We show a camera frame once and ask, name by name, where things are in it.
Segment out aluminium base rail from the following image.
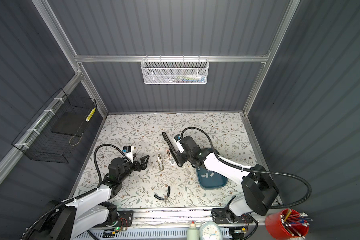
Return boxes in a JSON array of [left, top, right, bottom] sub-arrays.
[[52, 206, 289, 232]]

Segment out red pencil cup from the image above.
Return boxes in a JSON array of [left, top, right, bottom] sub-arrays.
[[265, 209, 313, 240]]

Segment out white desk clock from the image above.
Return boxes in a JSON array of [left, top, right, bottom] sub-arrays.
[[199, 221, 223, 240]]

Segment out black pad in basket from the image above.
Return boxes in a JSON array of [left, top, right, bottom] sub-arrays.
[[51, 113, 89, 137]]

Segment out beige staple remover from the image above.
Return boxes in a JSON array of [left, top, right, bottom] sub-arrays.
[[157, 154, 164, 171]]

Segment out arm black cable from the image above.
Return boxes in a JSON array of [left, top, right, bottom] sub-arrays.
[[180, 126, 313, 209], [20, 143, 128, 240]]

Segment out black stapler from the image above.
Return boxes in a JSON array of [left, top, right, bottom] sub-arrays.
[[162, 132, 183, 167]]

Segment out black wire basket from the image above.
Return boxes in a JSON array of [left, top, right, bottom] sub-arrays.
[[12, 91, 97, 164]]

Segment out black handled pliers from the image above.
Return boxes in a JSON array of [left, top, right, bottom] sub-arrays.
[[154, 186, 171, 205]]

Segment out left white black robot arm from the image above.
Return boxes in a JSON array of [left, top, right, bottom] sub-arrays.
[[22, 155, 150, 240]]

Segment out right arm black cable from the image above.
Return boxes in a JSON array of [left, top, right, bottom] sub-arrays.
[[180, 126, 313, 209]]

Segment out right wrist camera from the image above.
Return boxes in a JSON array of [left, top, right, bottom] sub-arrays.
[[174, 134, 184, 153]]

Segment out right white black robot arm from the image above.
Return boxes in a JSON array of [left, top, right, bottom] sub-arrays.
[[174, 135, 279, 217]]

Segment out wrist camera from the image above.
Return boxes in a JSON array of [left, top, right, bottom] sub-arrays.
[[174, 134, 184, 153], [123, 146, 135, 163]]

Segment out white wire mesh basket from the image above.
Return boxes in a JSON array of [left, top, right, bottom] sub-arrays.
[[141, 60, 210, 85]]

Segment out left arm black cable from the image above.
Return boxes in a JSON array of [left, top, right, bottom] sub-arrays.
[[20, 143, 128, 240]]

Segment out teal plastic tray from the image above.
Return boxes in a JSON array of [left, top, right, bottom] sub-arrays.
[[196, 167, 228, 190]]

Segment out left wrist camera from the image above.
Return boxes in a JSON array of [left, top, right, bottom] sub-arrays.
[[123, 146, 135, 163]]

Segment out yellow marker in basket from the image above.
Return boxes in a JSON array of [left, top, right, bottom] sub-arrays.
[[85, 107, 97, 122]]

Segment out white glue bottle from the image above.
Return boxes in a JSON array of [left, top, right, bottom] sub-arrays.
[[187, 221, 200, 240]]

